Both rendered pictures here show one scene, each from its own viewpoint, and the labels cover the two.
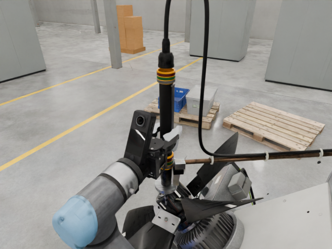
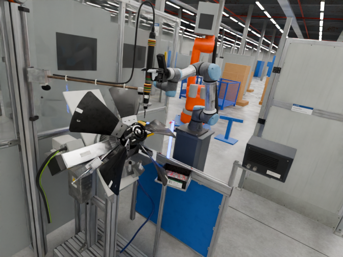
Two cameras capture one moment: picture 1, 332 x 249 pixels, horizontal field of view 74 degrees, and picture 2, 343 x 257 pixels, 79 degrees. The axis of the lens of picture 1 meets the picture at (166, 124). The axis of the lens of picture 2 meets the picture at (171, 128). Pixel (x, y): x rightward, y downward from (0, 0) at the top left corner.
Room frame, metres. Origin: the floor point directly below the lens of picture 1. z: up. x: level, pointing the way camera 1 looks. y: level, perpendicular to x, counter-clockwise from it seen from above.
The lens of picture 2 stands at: (1.72, 0.21, 1.68)
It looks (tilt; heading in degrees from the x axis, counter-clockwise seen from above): 20 degrees down; 182
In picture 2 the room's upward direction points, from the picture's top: 8 degrees clockwise
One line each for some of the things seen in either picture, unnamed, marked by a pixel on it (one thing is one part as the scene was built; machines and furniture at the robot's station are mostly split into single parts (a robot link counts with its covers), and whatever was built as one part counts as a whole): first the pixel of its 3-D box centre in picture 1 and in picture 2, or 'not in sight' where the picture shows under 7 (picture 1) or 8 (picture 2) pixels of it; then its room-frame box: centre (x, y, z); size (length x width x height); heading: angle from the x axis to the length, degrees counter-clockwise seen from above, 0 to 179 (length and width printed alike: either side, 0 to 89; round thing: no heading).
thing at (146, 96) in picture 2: (166, 130); (149, 70); (0.50, 0.00, 1.56); 0.04 x 0.04 x 0.46
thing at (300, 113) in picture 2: not in sight; (314, 128); (-0.59, 1.72, 1.10); 1.21 x 0.06 x 2.20; 60
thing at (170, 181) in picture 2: not in sight; (174, 175); (0.41, 0.25, 0.85); 0.22 x 0.17 x 0.07; 75
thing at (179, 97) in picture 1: (174, 99); not in sight; (3.68, -0.15, 0.25); 0.60 x 0.41 x 0.22; 157
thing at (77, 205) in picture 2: not in sight; (77, 198); (0.32, -0.53, 0.42); 0.04 x 0.04 x 0.83; 60
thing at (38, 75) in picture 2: not in sight; (39, 75); (0.55, -0.62, 1.45); 0.10 x 0.07 x 0.09; 95
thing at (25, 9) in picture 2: not in sight; (29, 68); (0.55, -0.68, 1.48); 0.05 x 0.03 x 0.62; 5
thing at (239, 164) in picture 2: not in sight; (251, 169); (0.50, 0.73, 1.04); 0.24 x 0.03 x 0.03; 60
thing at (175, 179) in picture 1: (169, 173); (144, 96); (0.50, -0.01, 1.41); 0.09 x 0.07 x 0.10; 95
